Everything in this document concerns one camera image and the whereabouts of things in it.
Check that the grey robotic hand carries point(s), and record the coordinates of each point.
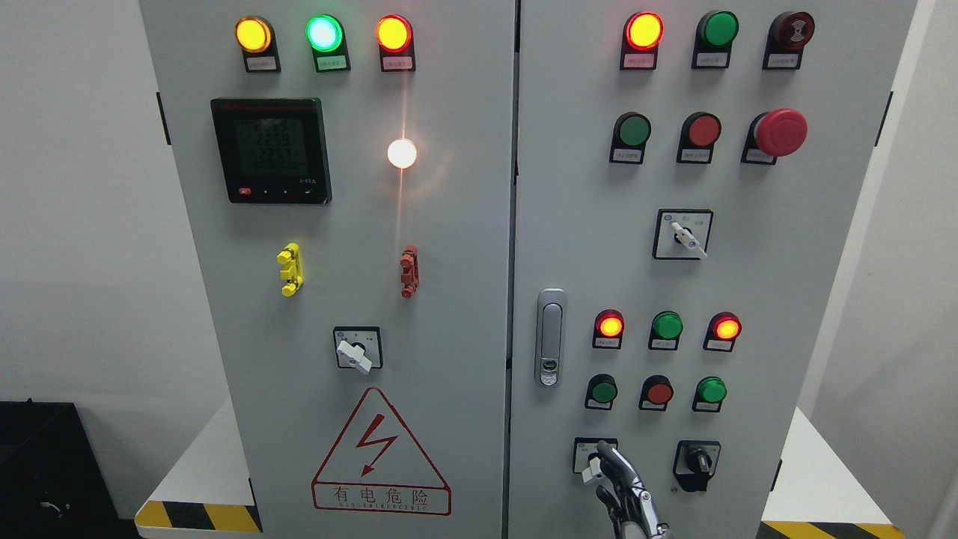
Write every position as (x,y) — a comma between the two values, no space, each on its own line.
(631,507)

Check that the silver door handle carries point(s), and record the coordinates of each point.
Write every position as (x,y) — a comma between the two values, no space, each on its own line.
(551,305)

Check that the grey right cabinet door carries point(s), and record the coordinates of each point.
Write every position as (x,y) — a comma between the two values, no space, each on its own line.
(587,226)

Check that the grey cabinet door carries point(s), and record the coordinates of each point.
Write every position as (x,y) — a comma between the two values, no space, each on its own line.
(587,226)
(444,349)

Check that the grey left cabinet door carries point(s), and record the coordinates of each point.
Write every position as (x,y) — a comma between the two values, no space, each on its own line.
(444,349)

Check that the red-rimmed indicator light left door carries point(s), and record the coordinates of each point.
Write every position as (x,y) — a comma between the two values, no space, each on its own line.
(394,35)

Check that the red push button lower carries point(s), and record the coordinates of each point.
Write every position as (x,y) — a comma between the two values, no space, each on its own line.
(657,391)

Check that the red push button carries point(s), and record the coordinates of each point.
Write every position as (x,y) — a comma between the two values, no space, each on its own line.
(698,136)
(657,391)

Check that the green push button lower right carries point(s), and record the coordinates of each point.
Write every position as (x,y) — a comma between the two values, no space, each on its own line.
(709,395)

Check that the red lit indicator middle left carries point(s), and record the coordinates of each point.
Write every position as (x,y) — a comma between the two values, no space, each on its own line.
(609,326)

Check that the red lit indicator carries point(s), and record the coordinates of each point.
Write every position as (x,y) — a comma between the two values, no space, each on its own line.
(642,34)
(722,332)
(609,326)

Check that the green indicator middle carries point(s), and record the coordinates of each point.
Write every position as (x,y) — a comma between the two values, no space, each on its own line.
(665,331)

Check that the red lit indicator middle right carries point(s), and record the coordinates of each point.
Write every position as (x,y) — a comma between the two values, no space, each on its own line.
(722,332)

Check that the red electric hazard warning sign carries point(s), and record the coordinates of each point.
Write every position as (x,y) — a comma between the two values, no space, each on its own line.
(377,465)

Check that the red terminal connector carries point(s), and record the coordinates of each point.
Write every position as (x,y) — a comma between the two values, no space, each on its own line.
(410,273)

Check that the green push button upper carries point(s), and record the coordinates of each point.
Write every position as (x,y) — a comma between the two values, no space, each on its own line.
(629,138)

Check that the red push button upper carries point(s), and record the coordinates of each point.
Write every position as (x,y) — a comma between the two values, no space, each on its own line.
(698,136)

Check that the red emergency stop button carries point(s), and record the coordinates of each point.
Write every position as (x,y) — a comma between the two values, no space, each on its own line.
(774,134)

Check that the white lit indicator lamp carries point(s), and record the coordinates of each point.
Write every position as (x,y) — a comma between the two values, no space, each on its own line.
(402,153)

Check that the white platform with hazard stripes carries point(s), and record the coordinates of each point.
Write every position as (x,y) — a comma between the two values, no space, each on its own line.
(207,494)

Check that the yellow terminal connector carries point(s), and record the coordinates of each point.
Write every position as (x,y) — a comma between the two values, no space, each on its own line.
(291,269)

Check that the red lit indicator top right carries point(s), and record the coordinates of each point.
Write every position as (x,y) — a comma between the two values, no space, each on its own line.
(642,34)

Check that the green indicator top right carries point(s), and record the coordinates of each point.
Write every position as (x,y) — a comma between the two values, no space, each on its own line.
(714,38)

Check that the dark red buzzer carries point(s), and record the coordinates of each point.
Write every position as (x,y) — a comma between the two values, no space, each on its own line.
(789,33)

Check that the black digital power meter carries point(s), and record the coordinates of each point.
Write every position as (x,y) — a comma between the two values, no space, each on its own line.
(273,151)

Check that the green lit indicator light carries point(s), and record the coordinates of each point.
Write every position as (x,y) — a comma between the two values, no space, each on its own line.
(328,42)

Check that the black box lower left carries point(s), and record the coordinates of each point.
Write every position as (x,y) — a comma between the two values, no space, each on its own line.
(51,486)

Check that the yellow indicator light top left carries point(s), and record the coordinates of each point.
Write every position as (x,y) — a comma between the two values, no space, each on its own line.
(257,41)

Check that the white selector switch bottom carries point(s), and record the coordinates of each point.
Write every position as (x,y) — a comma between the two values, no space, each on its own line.
(585,457)

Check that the black selector switch bottom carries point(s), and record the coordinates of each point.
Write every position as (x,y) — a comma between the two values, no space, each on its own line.
(695,464)

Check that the white selector switch right door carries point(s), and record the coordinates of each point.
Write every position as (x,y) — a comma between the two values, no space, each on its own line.
(682,234)

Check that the white selector switch door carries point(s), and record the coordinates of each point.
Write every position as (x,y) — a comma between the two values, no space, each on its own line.
(682,234)
(358,348)

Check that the white selector switch left door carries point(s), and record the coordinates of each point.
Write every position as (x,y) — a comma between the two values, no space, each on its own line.
(358,348)

